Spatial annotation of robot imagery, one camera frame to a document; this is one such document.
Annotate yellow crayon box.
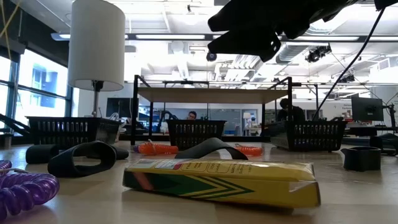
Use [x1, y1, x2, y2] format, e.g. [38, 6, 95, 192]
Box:
[122, 157, 322, 209]

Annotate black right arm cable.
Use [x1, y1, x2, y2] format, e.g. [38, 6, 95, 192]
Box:
[312, 7, 387, 121]

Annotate black slatted plastic basket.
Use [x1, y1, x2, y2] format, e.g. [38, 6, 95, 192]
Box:
[25, 116, 122, 149]
[269, 120, 348, 153]
[165, 119, 227, 151]

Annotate yellow cable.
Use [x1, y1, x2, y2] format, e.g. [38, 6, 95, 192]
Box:
[0, 0, 21, 60]

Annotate wooden shelf black metal legs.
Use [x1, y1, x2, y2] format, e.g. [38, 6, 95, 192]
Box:
[130, 74, 302, 146]

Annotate black wall screen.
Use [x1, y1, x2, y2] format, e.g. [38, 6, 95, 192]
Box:
[106, 97, 139, 119]

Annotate black computer monitor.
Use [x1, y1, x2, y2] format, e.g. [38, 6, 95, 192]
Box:
[351, 96, 385, 122]

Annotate dark background desk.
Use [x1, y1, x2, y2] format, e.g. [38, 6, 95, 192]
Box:
[345, 123, 398, 138]

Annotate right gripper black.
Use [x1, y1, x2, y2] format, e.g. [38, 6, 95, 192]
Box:
[207, 0, 358, 62]

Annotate white shade table lamp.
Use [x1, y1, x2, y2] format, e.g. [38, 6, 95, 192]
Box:
[67, 0, 126, 118]

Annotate black ceiling camera rig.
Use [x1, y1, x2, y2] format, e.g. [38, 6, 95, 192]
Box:
[305, 45, 332, 63]
[338, 73, 356, 84]

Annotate black wide rubber band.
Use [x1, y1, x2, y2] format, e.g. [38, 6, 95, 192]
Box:
[25, 144, 60, 165]
[340, 146, 382, 172]
[47, 140, 118, 179]
[174, 137, 249, 161]
[109, 144, 130, 161]

